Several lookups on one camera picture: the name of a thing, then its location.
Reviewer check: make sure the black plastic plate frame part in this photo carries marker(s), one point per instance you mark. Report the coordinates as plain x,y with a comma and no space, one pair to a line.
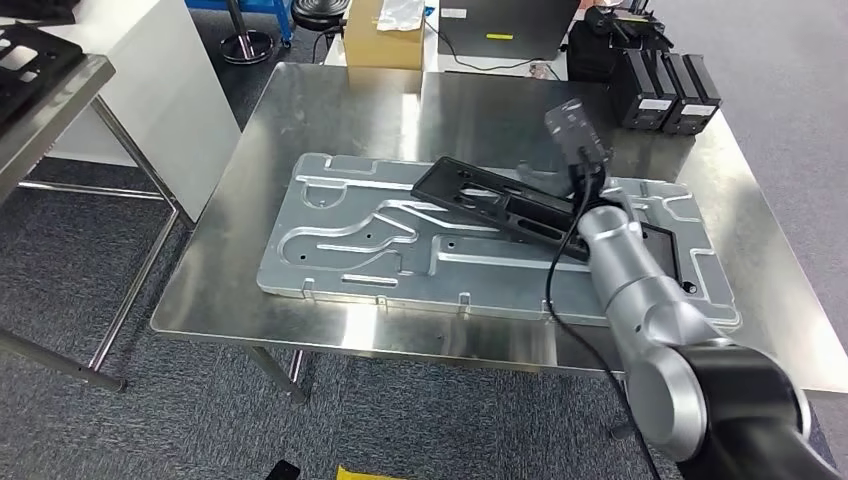
430,185

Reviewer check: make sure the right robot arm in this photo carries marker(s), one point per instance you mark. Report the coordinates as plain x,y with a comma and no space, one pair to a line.
636,285

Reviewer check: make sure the stainless steel workbench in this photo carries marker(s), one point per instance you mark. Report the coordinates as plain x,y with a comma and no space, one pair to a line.
464,112

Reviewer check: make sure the aluminium fixture plate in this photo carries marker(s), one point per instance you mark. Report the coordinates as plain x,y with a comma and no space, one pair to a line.
344,265

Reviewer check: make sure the brown cardboard box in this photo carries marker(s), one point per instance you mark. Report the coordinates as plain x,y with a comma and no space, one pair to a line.
371,46

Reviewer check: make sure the clear plastic bag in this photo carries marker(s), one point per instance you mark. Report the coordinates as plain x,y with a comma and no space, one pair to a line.
401,13

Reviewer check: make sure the black laptop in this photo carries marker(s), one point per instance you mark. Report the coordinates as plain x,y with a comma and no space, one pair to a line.
530,26

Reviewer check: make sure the black device with yellow tag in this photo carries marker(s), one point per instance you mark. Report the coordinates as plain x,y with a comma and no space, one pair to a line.
590,53

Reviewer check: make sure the black round stool seat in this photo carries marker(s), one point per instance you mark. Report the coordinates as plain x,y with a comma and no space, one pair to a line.
318,12

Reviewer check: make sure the dark round stand base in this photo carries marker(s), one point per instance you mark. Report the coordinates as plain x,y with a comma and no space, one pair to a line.
246,50

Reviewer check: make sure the stainless steel side table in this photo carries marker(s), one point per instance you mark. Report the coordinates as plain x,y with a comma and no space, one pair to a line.
66,119

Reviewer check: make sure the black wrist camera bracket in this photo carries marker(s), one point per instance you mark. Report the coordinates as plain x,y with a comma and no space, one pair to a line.
586,179

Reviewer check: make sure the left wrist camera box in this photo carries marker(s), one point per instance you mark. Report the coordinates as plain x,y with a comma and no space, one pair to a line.
283,472

